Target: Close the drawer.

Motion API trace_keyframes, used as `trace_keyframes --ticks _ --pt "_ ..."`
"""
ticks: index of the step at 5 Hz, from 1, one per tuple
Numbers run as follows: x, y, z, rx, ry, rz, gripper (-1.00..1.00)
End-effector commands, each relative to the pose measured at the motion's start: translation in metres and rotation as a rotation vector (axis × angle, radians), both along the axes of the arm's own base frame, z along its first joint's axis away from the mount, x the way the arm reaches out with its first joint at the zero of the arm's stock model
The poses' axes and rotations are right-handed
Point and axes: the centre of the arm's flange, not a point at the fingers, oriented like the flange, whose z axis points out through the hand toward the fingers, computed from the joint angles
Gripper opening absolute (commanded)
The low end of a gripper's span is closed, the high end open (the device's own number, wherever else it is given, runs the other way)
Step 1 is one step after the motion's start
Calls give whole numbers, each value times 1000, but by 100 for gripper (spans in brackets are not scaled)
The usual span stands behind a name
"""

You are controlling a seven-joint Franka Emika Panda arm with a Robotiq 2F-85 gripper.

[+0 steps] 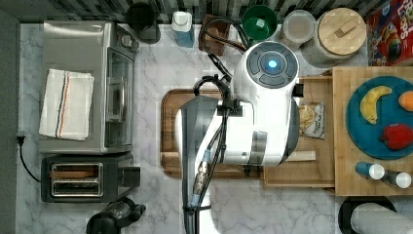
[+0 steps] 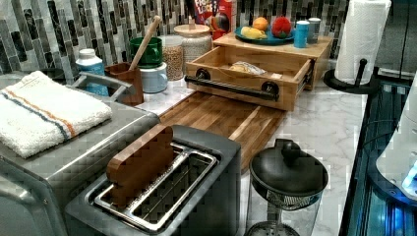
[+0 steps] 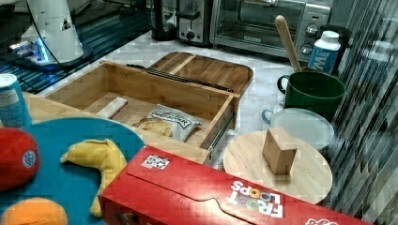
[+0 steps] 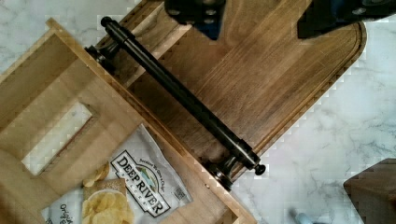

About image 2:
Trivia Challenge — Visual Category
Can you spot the blue plate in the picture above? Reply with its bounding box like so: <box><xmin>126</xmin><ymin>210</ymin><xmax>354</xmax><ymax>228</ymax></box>
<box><xmin>234</xmin><ymin>27</ymin><xmax>295</xmax><ymax>45</ymax></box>

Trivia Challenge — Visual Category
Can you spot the white striped folded towel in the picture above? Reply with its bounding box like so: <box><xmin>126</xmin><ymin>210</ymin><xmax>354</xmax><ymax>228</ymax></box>
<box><xmin>0</xmin><ymin>71</ymin><xmax>112</xmax><ymax>158</ymax></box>

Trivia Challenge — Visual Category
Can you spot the packaged food in drawer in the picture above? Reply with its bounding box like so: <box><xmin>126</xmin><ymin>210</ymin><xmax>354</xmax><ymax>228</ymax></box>
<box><xmin>229</xmin><ymin>61</ymin><xmax>266</xmax><ymax>75</ymax></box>

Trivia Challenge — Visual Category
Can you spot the blue bottle with white cap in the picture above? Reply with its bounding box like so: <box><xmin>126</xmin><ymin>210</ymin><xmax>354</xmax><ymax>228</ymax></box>
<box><xmin>76</xmin><ymin>48</ymin><xmax>108</xmax><ymax>96</ymax></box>

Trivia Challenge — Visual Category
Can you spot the wooden cutting board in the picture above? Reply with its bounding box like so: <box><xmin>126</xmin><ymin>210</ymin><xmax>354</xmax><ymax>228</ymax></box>
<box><xmin>159</xmin><ymin>91</ymin><xmax>286</xmax><ymax>173</ymax></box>

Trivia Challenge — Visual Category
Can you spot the white and blue mug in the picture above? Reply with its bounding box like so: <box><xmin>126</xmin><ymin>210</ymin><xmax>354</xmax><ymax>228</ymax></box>
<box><xmin>141</xmin><ymin>63</ymin><xmax>168</xmax><ymax>93</ymax></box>

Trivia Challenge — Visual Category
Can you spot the ceramic jar with wooden lid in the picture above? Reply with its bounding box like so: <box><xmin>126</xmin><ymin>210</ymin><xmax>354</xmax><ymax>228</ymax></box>
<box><xmin>174</xmin><ymin>18</ymin><xmax>212</xmax><ymax>62</ymax></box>

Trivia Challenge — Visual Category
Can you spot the grey two-slot toaster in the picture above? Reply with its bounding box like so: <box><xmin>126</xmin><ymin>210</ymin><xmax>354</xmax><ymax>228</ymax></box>
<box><xmin>65</xmin><ymin>125</ymin><xmax>241</xmax><ymax>236</ymax></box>

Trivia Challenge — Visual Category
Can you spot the green mug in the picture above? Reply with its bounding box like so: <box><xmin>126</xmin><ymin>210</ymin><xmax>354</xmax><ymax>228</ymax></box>
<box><xmin>130</xmin><ymin>37</ymin><xmax>162</xmax><ymax>69</ymax></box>

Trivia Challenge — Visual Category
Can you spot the red fruit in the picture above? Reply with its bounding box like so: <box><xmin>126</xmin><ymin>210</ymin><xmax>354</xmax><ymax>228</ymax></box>
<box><xmin>271</xmin><ymin>17</ymin><xmax>291</xmax><ymax>38</ymax></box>

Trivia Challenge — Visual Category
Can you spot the grey pepper shaker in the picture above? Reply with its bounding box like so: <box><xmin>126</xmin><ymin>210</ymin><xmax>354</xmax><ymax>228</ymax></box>
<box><xmin>307</xmin><ymin>18</ymin><xmax>321</xmax><ymax>44</ymax></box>

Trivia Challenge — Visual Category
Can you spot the yellow banana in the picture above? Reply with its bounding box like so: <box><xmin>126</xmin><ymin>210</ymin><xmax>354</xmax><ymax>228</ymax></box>
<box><xmin>240</xmin><ymin>27</ymin><xmax>268</xmax><ymax>39</ymax></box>

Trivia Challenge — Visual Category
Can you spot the glass jar with grains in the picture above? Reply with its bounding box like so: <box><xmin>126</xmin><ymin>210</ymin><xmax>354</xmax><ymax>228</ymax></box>
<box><xmin>160</xmin><ymin>35</ymin><xmax>183</xmax><ymax>81</ymax></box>

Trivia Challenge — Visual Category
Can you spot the white paper towel roll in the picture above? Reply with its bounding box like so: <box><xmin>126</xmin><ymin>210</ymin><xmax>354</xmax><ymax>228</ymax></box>
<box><xmin>334</xmin><ymin>0</ymin><xmax>391</xmax><ymax>85</ymax></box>

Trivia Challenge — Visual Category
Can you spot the wooden drawer with black handle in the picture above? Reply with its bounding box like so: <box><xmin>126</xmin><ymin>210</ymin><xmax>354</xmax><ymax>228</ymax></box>
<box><xmin>186</xmin><ymin>46</ymin><xmax>314</xmax><ymax>111</ymax></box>

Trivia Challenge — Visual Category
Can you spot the wooden toast slice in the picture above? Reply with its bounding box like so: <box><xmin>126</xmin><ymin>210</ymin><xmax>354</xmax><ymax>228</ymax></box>
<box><xmin>106</xmin><ymin>125</ymin><xmax>174</xmax><ymax>207</ymax></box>

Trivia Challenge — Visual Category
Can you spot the brown wooden utensil holder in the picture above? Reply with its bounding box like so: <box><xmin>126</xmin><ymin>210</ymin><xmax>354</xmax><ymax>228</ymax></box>
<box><xmin>104</xmin><ymin>62</ymin><xmax>144</xmax><ymax>106</ymax></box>

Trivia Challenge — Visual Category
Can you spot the black paper towel holder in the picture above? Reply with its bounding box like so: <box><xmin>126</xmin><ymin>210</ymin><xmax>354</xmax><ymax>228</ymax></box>
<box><xmin>324</xmin><ymin>59</ymin><xmax>381</xmax><ymax>94</ymax></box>

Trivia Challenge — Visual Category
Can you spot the orange fruit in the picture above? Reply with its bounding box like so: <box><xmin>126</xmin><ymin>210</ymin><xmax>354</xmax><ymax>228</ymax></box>
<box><xmin>252</xmin><ymin>17</ymin><xmax>268</xmax><ymax>30</ymax></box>

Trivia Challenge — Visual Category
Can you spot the stainless steel toaster oven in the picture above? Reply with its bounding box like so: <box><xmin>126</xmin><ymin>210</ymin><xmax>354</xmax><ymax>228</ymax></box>
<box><xmin>1</xmin><ymin>92</ymin><xmax>159</xmax><ymax>236</ymax></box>

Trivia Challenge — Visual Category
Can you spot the blue salt shaker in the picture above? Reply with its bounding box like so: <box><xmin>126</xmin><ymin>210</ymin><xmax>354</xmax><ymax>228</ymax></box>
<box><xmin>294</xmin><ymin>21</ymin><xmax>310</xmax><ymax>48</ymax></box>

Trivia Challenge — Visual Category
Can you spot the red cereal box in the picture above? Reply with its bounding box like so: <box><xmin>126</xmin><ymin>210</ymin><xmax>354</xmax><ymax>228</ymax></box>
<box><xmin>194</xmin><ymin>0</ymin><xmax>237</xmax><ymax>40</ymax></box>

